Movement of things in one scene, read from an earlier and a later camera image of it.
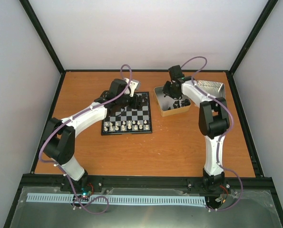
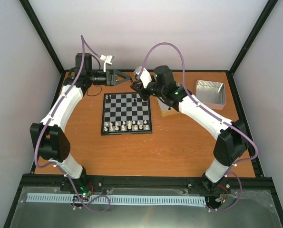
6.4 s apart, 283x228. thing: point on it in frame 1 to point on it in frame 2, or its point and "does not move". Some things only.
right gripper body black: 170,90 to 144,96
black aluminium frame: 256,181 does not move
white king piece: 129,127 does not move
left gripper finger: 140,105 to 122,81
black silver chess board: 121,121 does not move
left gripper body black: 133,105 to 107,81
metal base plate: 246,209 does not move
